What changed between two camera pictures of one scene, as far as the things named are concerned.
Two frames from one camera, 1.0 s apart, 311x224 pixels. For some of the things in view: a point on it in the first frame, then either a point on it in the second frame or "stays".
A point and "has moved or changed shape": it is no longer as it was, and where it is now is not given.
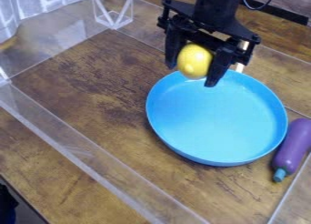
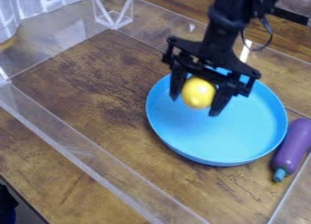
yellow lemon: x=195 y=61 has moved or changed shape
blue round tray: x=216 y=126 stays
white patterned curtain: x=21 y=4 stays
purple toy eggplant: x=291 y=148 stays
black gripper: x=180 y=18 -> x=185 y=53
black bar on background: x=276 y=12 stays
